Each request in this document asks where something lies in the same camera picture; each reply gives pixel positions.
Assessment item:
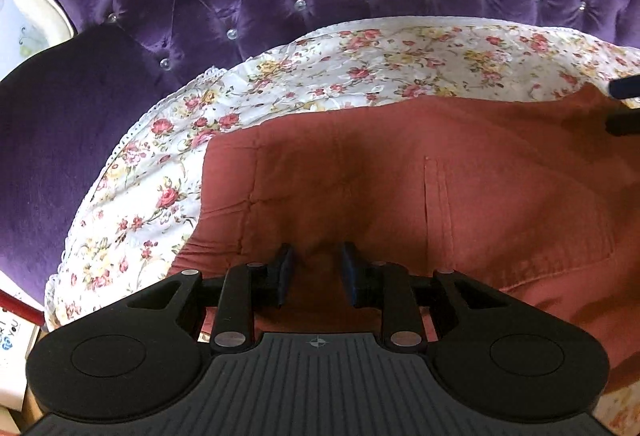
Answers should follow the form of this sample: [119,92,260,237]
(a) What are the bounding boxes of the white printed box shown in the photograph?
[0,311,40,417]

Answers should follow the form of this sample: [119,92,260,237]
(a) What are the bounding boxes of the red bar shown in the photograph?
[0,290,47,328]

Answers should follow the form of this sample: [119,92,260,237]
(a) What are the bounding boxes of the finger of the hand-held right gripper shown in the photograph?
[608,74,640,99]
[604,110,640,137]

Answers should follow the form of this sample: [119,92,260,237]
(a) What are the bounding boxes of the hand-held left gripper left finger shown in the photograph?
[127,243,296,354]

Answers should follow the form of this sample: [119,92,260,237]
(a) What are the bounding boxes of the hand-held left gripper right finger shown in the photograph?
[340,242,506,354]

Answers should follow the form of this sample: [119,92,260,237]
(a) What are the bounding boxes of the floral bedspread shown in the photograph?
[45,16,640,436]

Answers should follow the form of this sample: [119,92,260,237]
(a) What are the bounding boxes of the red pants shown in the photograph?
[167,83,640,392]

